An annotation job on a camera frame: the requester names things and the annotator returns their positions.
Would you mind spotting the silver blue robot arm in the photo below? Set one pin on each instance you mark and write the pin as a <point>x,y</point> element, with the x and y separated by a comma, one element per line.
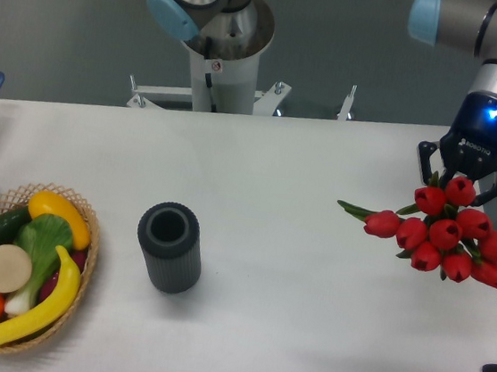
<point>225,39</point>

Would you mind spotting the green bok choy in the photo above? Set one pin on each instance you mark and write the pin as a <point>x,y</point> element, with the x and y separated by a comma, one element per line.
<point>39,239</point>

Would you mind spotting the yellow plastic banana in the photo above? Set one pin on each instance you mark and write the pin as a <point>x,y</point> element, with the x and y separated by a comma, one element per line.
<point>52,308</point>

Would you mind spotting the dark grey ribbed vase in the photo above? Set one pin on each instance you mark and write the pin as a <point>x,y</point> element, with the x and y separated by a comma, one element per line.
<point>169,237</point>

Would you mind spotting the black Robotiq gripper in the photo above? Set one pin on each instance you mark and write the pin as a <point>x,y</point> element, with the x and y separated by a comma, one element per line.
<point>469,147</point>

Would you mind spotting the beige round disc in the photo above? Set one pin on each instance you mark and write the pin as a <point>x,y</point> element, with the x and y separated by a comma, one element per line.
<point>15,268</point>

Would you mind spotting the woven wicker basket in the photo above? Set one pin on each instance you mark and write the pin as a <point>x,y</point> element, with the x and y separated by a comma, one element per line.
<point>15,198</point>

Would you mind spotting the yellow squash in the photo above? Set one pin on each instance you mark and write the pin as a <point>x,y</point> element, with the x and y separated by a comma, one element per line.
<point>47,202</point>

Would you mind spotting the red tulip bouquet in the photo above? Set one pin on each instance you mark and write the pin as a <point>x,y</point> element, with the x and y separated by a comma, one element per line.
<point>442,230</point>

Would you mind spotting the purple eggplant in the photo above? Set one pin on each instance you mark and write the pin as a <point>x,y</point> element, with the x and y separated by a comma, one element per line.
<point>80,259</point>

